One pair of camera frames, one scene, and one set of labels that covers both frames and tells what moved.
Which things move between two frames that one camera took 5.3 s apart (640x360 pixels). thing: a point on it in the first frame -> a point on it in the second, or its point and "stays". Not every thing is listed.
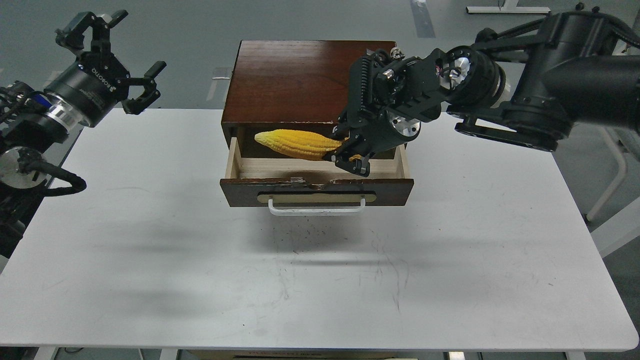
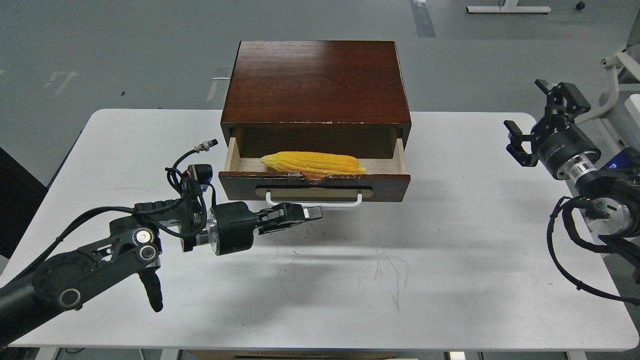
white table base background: [507, 6] stays
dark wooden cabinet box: [299, 85] stays
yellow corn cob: [300, 144] -> [312, 165]
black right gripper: [373, 131] -> [561, 148]
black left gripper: [99, 81] -> [231, 225]
